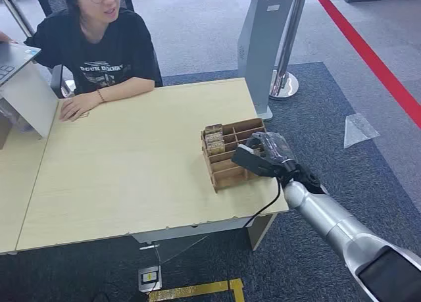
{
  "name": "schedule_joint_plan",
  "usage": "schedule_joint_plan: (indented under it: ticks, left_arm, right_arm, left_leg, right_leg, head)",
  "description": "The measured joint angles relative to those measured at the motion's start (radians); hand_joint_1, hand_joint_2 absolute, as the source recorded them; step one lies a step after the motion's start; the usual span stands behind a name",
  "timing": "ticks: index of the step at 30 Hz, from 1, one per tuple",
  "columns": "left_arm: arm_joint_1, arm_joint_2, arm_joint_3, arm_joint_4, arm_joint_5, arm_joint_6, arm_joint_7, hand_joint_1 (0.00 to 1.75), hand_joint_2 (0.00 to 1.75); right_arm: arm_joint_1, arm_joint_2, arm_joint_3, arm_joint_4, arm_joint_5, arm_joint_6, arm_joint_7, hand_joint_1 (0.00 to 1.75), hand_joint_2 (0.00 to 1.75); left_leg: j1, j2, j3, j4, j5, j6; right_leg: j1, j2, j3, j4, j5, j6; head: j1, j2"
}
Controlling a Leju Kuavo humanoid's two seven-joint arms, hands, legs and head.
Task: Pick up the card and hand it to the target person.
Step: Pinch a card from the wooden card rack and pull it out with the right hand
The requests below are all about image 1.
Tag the grey metal pole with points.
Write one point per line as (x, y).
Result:
(16, 10)

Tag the chrome stanchion post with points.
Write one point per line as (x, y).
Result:
(289, 38)

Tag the grey kiosk stand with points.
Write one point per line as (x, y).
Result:
(262, 43)

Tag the wooden compartment tray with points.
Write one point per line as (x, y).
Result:
(227, 171)

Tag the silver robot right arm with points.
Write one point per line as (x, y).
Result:
(315, 208)

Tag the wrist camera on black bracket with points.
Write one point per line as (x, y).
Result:
(250, 160)

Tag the metal floor socket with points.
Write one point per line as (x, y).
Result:
(149, 279)

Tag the person's right hand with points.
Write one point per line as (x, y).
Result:
(4, 37)

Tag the red barrier belt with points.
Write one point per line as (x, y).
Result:
(371, 60)

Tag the black office chair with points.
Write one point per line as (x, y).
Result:
(52, 1)

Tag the silver laptop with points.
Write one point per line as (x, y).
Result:
(13, 58)

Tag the clear plastic sheet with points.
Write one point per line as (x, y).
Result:
(358, 130)

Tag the person's left hand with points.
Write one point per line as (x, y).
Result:
(77, 106)

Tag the person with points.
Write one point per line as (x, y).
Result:
(99, 51)

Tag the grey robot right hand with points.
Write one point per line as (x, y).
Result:
(275, 149)

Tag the white laptop stand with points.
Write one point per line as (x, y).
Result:
(29, 99)

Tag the person's left forearm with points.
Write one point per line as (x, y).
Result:
(128, 88)

